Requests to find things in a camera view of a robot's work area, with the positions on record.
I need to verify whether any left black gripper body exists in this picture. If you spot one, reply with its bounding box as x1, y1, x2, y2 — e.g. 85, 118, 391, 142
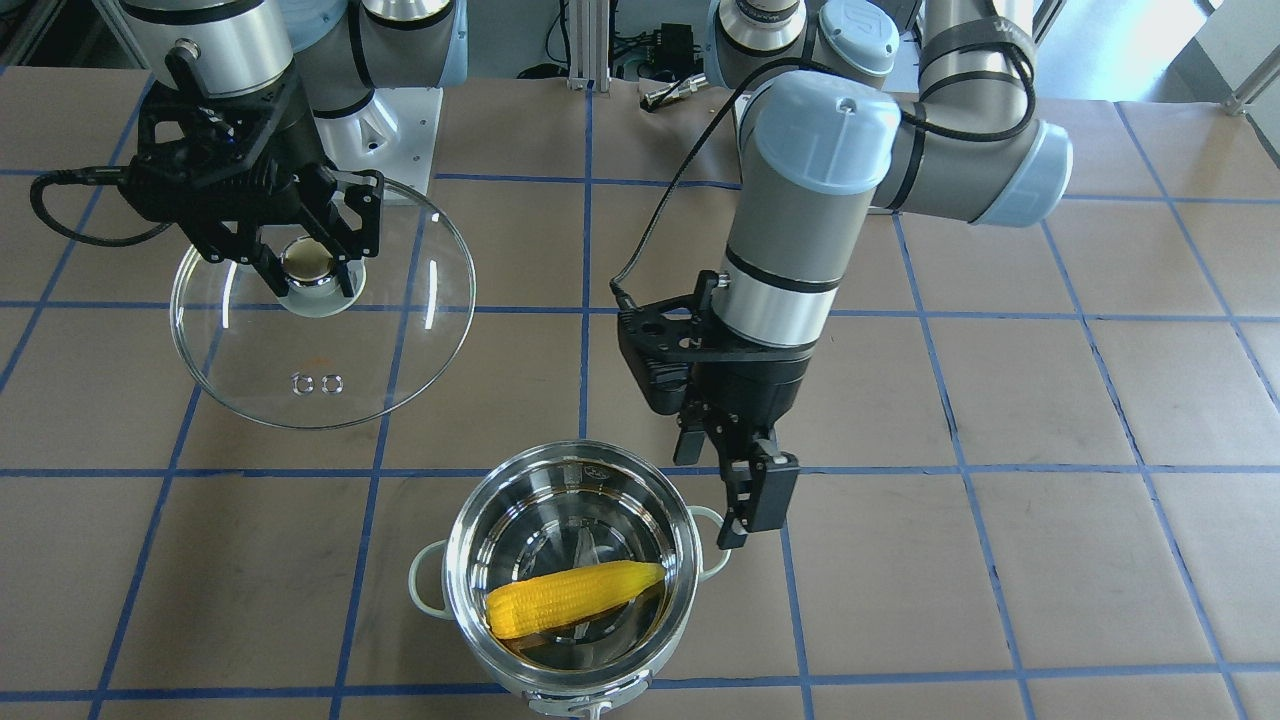
614, 270, 813, 441

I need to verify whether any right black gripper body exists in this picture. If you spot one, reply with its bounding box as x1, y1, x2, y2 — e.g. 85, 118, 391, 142
119, 72, 337, 261

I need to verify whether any glass pot lid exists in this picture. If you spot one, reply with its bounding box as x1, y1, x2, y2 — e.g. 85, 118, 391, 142
169, 184, 476, 430

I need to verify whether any yellow corn cob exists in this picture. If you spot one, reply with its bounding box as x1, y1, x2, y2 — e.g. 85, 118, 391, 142
485, 560, 666, 641

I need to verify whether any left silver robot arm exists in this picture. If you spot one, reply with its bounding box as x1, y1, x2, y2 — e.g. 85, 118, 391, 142
611, 1, 1073, 550

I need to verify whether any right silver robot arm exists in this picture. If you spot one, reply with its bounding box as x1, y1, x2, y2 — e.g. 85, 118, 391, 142
120, 1, 468, 313

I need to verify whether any pale green pot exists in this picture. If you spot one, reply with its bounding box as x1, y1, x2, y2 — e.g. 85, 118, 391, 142
406, 439, 730, 719

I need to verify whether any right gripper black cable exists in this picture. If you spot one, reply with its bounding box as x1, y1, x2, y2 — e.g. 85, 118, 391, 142
28, 168, 172, 249

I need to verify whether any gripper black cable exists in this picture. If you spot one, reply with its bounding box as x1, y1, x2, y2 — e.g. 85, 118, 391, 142
28, 168, 172, 249
608, 20, 1041, 313

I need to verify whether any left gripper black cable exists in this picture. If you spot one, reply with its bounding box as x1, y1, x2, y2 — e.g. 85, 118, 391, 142
608, 20, 1041, 313

